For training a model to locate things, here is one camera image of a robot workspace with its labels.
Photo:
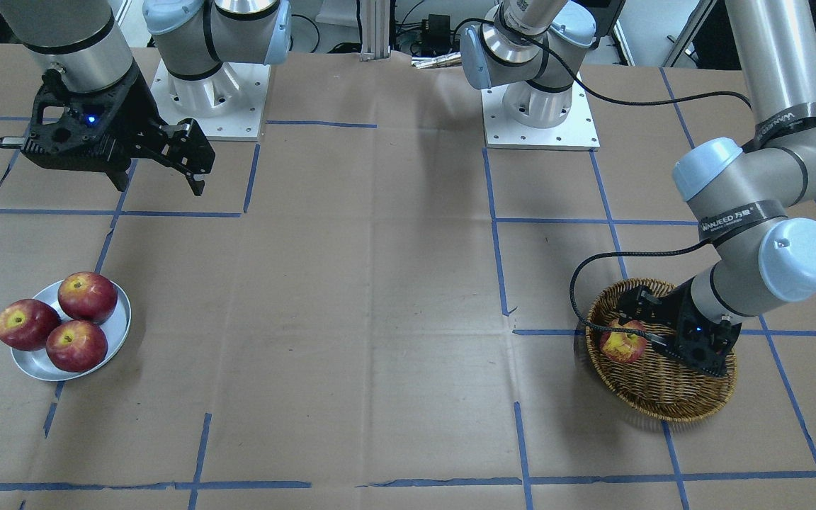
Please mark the red apple plate front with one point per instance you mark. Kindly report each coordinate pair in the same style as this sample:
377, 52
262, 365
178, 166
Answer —
76, 346

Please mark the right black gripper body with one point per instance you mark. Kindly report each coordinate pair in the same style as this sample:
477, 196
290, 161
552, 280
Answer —
134, 115

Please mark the red apple plate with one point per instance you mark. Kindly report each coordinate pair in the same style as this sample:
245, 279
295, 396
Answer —
76, 346
87, 296
26, 324

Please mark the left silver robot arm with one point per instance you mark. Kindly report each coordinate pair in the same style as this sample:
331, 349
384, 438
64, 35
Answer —
738, 194

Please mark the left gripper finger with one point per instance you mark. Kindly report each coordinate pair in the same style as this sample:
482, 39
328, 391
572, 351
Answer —
640, 304

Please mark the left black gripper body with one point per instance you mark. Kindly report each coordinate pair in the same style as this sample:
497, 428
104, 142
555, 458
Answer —
678, 303

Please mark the light blue plate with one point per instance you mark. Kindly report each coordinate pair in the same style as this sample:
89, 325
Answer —
38, 365

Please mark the aluminium frame post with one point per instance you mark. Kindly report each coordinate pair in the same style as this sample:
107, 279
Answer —
374, 24

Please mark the red yellow apple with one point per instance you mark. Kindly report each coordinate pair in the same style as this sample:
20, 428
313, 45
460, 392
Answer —
623, 347

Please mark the red apple plate back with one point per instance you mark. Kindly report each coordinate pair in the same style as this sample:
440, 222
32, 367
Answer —
26, 324
87, 296

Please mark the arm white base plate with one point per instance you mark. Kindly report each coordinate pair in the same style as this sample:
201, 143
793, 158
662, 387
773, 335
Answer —
519, 117
227, 105

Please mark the woven wicker basket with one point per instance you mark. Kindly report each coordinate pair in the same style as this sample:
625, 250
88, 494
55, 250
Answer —
659, 386

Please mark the black power adapter box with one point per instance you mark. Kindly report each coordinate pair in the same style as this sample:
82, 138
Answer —
436, 36

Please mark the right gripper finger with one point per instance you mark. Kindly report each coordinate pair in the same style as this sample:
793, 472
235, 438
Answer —
184, 148
120, 178

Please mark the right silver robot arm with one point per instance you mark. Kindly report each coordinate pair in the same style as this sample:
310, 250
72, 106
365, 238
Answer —
83, 40

